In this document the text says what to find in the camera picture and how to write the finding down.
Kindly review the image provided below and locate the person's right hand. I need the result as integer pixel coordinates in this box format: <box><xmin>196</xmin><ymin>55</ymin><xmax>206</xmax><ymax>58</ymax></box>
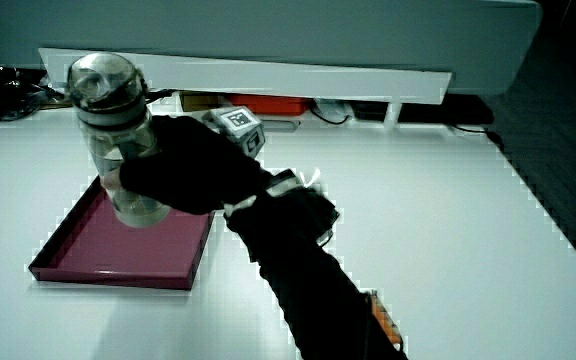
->
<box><xmin>101</xmin><ymin>106</ymin><xmax>275</xmax><ymax>217</ymax></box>

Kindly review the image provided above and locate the clear plastic bottle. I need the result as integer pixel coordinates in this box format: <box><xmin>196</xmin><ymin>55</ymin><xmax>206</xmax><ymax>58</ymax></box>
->
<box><xmin>65</xmin><ymin>51</ymin><xmax>172</xmax><ymax>229</ymax></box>

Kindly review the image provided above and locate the magenta tray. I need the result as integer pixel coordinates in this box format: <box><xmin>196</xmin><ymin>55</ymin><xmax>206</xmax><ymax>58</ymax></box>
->
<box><xmin>27</xmin><ymin>175</ymin><xmax>216</xmax><ymax>292</ymax></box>

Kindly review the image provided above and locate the brown cardboard box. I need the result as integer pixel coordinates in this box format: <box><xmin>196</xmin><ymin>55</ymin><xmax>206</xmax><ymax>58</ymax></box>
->
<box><xmin>179</xmin><ymin>91</ymin><xmax>225</xmax><ymax>113</ymax></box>

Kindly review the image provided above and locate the orange box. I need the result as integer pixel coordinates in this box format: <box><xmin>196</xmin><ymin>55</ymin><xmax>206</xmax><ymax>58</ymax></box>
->
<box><xmin>226</xmin><ymin>93</ymin><xmax>314</xmax><ymax>118</ymax></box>

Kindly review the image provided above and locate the white desk riser shelf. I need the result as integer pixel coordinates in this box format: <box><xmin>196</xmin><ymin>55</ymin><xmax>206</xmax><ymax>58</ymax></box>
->
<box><xmin>37</xmin><ymin>47</ymin><xmax>454</xmax><ymax>126</ymax></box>

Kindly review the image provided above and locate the white plastic object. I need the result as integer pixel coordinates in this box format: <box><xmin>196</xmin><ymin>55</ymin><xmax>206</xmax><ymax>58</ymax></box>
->
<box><xmin>311</xmin><ymin>98</ymin><xmax>354</xmax><ymax>126</ymax></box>

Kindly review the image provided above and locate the orange and black device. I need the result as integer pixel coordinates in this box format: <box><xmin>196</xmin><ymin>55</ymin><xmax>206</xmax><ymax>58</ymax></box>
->
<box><xmin>366</xmin><ymin>288</ymin><xmax>405</xmax><ymax>352</ymax></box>

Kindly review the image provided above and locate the bundle of black cables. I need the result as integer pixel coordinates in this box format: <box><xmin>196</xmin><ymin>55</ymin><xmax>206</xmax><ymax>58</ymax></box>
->
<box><xmin>0</xmin><ymin>58</ymin><xmax>65</xmax><ymax>126</ymax></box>

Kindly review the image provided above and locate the black cable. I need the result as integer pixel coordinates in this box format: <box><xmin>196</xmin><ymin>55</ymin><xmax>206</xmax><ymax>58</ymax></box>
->
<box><xmin>446</xmin><ymin>122</ymin><xmax>505</xmax><ymax>150</ymax></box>

